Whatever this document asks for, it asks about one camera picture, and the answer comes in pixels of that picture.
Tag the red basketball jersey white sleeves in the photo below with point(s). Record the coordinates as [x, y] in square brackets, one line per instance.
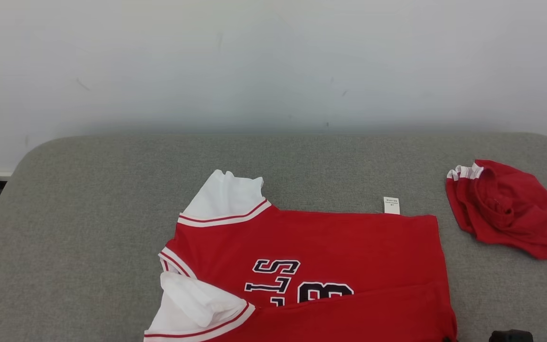
[349, 247]

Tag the red shirt with white hem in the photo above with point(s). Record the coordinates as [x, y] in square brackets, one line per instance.
[515, 213]

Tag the grey fabric sofa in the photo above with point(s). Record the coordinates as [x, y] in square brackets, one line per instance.
[88, 237]

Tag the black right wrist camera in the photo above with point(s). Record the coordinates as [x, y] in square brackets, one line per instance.
[511, 336]

